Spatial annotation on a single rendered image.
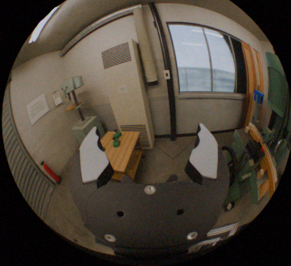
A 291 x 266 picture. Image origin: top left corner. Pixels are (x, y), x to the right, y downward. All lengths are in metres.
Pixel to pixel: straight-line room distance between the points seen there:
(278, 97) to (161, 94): 1.53
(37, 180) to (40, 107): 1.54
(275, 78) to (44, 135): 2.91
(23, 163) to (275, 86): 2.99
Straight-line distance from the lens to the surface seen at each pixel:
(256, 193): 0.64
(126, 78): 1.29
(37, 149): 2.33
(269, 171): 0.75
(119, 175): 1.40
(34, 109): 2.30
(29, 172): 2.43
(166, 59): 1.42
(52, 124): 2.40
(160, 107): 1.63
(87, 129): 1.78
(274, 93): 0.62
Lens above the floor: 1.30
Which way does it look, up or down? 29 degrees down
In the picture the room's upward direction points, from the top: 11 degrees counter-clockwise
